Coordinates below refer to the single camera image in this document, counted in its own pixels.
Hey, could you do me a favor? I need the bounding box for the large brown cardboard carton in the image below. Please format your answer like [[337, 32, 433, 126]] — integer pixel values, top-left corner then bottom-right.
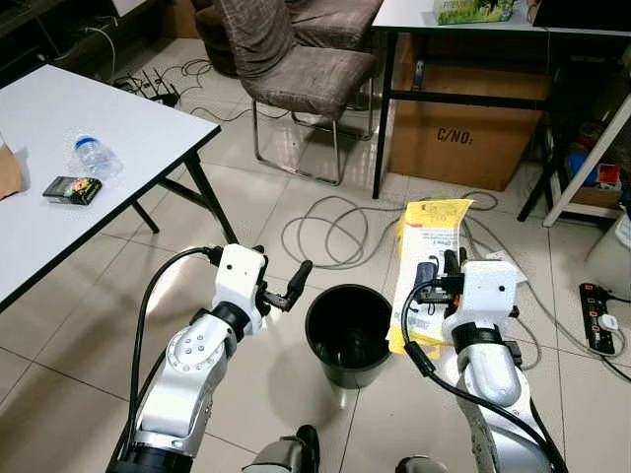
[[387, 59, 553, 193]]

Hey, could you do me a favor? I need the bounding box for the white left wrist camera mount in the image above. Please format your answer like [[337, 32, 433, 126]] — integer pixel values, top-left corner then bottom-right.
[[214, 243, 269, 314]]

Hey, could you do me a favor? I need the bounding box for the grey table with black legs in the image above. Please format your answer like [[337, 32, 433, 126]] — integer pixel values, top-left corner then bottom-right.
[[0, 64, 238, 316]]

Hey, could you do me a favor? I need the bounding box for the green printed box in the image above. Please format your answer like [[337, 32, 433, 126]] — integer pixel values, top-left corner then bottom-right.
[[434, 0, 516, 26]]

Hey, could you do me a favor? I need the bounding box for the small black printed box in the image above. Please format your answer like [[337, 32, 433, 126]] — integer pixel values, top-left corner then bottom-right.
[[42, 175, 104, 206]]

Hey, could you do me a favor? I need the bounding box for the black rubbish bin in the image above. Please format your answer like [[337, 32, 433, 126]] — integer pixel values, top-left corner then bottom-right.
[[305, 285, 393, 389]]

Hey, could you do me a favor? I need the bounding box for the red white packet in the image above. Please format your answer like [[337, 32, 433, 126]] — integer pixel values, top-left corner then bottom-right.
[[596, 163, 622, 190]]

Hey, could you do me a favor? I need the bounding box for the white slanted bar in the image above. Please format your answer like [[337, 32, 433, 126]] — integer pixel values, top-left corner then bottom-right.
[[540, 94, 631, 230]]

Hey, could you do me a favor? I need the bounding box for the coiled grey floor cable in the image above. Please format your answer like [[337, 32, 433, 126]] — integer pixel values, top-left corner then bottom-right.
[[281, 190, 631, 385]]

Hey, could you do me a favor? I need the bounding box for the blue bag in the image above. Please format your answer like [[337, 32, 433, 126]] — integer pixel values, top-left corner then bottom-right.
[[564, 148, 600, 188]]

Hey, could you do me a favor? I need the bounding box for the grey robot left leg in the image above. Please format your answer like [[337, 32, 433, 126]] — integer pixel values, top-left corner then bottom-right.
[[242, 426, 321, 473]]

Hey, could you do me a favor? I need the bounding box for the clear plastic water bottle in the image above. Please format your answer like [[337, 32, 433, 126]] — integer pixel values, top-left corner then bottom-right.
[[72, 134, 124, 181]]

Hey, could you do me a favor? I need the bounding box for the grey robot right leg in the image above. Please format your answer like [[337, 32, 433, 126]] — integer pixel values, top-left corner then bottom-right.
[[394, 455, 450, 473]]

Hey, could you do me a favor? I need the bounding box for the black router with antennas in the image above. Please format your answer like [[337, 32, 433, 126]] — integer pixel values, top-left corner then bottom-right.
[[113, 69, 181, 107]]

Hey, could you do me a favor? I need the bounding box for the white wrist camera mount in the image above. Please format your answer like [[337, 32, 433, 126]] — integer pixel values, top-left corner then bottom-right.
[[444, 260, 521, 331], [214, 243, 269, 314]]

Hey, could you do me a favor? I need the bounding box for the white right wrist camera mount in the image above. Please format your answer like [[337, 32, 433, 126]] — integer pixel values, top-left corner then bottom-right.
[[444, 260, 521, 331]]

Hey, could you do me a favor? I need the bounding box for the white plastic bucket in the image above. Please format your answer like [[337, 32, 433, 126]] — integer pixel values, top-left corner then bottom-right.
[[587, 212, 631, 297]]

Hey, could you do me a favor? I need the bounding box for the white socket extension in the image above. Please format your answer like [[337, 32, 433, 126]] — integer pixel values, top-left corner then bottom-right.
[[486, 249, 528, 287]]

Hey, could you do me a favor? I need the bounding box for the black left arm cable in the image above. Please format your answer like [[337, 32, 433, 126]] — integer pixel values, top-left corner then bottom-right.
[[126, 246, 220, 444]]

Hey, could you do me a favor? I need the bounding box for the yellow white product box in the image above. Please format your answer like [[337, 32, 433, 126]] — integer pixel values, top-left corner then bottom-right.
[[386, 198, 474, 356]]

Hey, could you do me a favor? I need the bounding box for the brown fabric chrome-leg chair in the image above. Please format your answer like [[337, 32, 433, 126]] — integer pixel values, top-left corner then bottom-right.
[[215, 0, 384, 188], [286, 0, 386, 50]]

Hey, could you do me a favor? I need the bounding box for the dark wooden shelf unit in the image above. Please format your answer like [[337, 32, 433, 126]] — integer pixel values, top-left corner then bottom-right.
[[0, 0, 129, 60]]

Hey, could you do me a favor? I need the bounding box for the flattened brown cardboard box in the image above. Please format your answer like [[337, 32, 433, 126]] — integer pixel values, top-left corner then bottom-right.
[[0, 138, 23, 200]]

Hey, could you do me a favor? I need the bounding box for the white table with black frame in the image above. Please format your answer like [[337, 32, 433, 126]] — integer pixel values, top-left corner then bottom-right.
[[370, 0, 631, 228]]

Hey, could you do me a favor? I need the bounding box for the grey robot leg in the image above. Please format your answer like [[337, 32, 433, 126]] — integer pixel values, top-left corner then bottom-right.
[[242, 426, 321, 473], [394, 455, 450, 473]]

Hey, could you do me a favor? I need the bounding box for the black power strip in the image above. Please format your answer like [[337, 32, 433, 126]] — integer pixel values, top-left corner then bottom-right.
[[579, 283, 620, 356]]

